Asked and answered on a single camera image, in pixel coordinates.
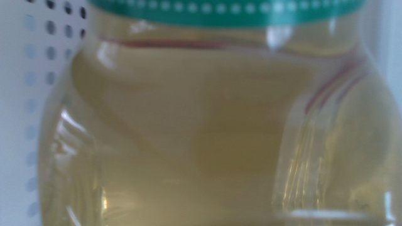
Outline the yellow tea bottle green label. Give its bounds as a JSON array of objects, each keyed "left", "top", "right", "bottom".
[{"left": 37, "top": 0, "right": 402, "bottom": 226}]

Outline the white perforated plastic basket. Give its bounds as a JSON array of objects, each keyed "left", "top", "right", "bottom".
[{"left": 0, "top": 0, "right": 90, "bottom": 226}]

